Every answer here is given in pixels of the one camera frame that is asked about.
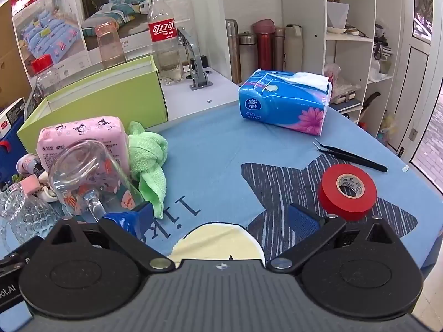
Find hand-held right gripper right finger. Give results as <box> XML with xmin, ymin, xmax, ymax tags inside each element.
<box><xmin>268</xmin><ymin>203</ymin><xmax>402</xmax><ymax>272</ymax></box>

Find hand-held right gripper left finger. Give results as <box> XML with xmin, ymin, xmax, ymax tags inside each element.
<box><xmin>45</xmin><ymin>202</ymin><xmax>176</xmax><ymax>273</ymax></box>

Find green towel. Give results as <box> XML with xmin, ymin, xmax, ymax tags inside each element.
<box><xmin>126</xmin><ymin>121</ymin><xmax>169</xmax><ymax>219</ymax></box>

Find green cardboard box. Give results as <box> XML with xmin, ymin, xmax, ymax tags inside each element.
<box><xmin>17</xmin><ymin>55</ymin><xmax>169</xmax><ymax>154</ymax></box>

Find red tape roll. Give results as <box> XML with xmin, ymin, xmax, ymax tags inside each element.
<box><xmin>318</xmin><ymin>165</ymin><xmax>377</xmax><ymax>221</ymax></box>

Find clear printed glass mug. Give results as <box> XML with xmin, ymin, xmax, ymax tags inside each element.
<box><xmin>48</xmin><ymin>139</ymin><xmax>146</xmax><ymax>224</ymax></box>

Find textured glass bowl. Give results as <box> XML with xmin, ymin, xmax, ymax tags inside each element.
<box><xmin>0</xmin><ymin>183</ymin><xmax>66</xmax><ymax>250</ymax></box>

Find black tweezers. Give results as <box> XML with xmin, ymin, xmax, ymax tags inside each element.
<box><xmin>312</xmin><ymin>141</ymin><xmax>388</xmax><ymax>173</ymax></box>

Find blue printed tablecloth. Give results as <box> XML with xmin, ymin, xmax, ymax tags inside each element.
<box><xmin>0</xmin><ymin>104</ymin><xmax>443</xmax><ymax>319</ymax></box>

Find pink cartoon tissue pack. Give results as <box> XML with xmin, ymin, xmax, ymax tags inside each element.
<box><xmin>36</xmin><ymin>116</ymin><xmax>129</xmax><ymax>180</ymax></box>

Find blue flowered tissue pack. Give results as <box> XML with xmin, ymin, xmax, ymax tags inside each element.
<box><xmin>238</xmin><ymin>69</ymin><xmax>333</xmax><ymax>136</ymax></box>

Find stack of books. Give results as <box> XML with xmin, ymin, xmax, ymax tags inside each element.
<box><xmin>329</xmin><ymin>90</ymin><xmax>364</xmax><ymax>113</ymax></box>

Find white box with red label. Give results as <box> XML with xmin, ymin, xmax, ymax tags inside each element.
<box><xmin>0</xmin><ymin>97</ymin><xmax>28</xmax><ymax>128</ymax></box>

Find silver metal clamp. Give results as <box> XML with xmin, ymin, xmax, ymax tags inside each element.
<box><xmin>176</xmin><ymin>28</ymin><xmax>213</xmax><ymax>91</ymax></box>

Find pink clear plastic cup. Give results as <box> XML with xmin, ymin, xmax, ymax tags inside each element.
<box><xmin>95</xmin><ymin>22</ymin><xmax>127</xmax><ymax>70</ymax></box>

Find beige thermos flask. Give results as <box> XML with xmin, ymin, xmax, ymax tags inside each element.
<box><xmin>283</xmin><ymin>24</ymin><xmax>303</xmax><ymax>74</ymax></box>

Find brown thermos flask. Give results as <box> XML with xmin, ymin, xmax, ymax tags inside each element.
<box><xmin>273</xmin><ymin>26</ymin><xmax>286</xmax><ymax>71</ymax></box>

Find grey thermos flask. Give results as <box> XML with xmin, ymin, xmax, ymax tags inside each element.
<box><xmin>239</xmin><ymin>31</ymin><xmax>258</xmax><ymax>82</ymax></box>

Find clear jar with red lid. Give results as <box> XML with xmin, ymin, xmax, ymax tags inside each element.
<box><xmin>30</xmin><ymin>55</ymin><xmax>63</xmax><ymax>99</ymax></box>

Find red thermos flask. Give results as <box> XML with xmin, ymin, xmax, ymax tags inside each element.
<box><xmin>252</xmin><ymin>19</ymin><xmax>275</xmax><ymax>71</ymax></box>

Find silver thermos flask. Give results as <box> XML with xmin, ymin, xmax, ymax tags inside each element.
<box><xmin>226</xmin><ymin>19</ymin><xmax>242</xmax><ymax>84</ymax></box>

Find clear bottle with red label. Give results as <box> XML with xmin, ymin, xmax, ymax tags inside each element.
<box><xmin>147</xmin><ymin>0</ymin><xmax>184</xmax><ymax>85</ymax></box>

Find potted plant in white pot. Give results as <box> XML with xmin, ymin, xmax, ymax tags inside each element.
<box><xmin>324</xmin><ymin>0</ymin><xmax>352</xmax><ymax>33</ymax></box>

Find white shelf unit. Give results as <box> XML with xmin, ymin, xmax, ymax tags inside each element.
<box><xmin>280</xmin><ymin>0</ymin><xmax>405</xmax><ymax>139</ymax></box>

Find blue bag with red handle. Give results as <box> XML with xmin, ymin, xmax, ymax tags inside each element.
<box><xmin>0</xmin><ymin>118</ymin><xmax>32</xmax><ymax>187</ymax></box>

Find bedding wall poster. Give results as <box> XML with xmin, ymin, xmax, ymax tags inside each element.
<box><xmin>12</xmin><ymin>0</ymin><xmax>153</xmax><ymax>77</ymax></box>

